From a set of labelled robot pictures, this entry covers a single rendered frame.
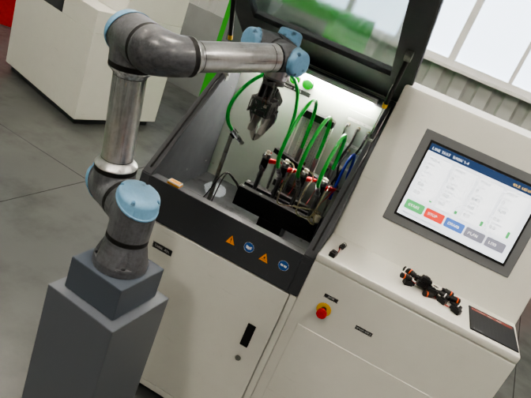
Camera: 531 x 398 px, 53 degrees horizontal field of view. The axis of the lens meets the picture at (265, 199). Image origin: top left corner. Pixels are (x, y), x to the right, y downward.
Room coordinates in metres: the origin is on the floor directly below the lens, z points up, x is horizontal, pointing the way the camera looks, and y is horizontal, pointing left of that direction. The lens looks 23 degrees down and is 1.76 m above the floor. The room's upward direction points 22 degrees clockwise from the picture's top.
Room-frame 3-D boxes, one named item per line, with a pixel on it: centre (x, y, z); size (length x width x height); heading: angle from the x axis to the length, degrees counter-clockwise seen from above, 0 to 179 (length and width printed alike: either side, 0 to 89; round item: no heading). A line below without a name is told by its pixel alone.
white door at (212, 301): (1.68, 0.11, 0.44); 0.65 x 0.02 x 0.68; 77
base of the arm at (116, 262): (1.24, 0.31, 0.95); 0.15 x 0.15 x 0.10
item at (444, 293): (1.63, -0.63, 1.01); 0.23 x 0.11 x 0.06; 77
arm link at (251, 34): (1.57, 0.17, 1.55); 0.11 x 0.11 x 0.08; 48
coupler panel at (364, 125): (2.14, -0.24, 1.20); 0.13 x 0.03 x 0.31; 77
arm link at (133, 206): (1.25, 0.31, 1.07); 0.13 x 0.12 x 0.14; 48
